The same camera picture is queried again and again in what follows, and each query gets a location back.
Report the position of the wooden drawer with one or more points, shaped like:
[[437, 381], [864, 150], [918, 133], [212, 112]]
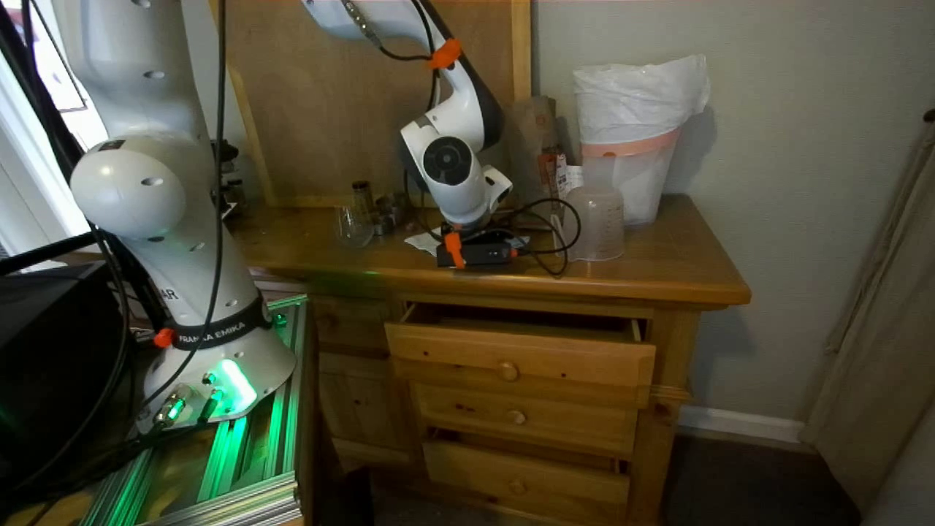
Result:
[[542, 478], [517, 346], [576, 418]]

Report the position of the white lined pink bin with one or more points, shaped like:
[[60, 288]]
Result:
[[628, 122]]

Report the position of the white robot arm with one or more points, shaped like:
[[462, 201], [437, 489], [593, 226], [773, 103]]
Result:
[[151, 184]]

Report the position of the light blue towel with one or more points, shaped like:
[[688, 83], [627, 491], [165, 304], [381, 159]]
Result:
[[425, 242]]

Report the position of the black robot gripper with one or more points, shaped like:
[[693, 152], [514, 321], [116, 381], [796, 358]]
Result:
[[478, 248]]

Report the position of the brown paper bag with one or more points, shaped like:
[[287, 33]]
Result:
[[535, 137]]

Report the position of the wooden dresser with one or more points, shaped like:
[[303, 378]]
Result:
[[661, 283]]

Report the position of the clear stemless glass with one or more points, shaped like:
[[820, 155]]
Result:
[[355, 228]]

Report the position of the translucent plastic measuring jug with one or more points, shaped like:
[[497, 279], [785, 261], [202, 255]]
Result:
[[593, 223]]

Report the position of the black box at left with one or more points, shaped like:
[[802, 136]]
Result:
[[60, 342]]

